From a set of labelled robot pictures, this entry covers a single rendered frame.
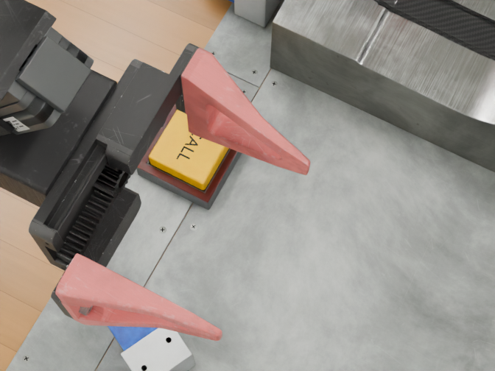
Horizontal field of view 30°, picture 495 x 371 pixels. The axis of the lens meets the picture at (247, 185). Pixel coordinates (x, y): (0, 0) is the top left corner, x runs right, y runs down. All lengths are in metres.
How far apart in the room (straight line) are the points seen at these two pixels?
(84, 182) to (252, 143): 0.10
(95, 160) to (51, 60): 0.08
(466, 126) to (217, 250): 0.26
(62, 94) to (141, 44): 0.59
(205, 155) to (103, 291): 0.45
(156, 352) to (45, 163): 0.38
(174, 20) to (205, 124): 0.50
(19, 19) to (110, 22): 0.59
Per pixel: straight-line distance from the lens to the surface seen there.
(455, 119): 0.87
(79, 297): 0.43
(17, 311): 0.89
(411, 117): 0.90
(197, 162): 0.87
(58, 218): 0.44
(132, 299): 0.43
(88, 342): 0.87
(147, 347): 0.80
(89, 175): 0.45
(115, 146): 0.44
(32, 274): 0.89
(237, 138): 0.49
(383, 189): 0.91
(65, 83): 0.39
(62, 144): 0.45
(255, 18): 0.96
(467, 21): 0.91
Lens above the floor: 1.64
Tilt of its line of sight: 69 degrees down
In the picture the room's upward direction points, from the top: 1 degrees clockwise
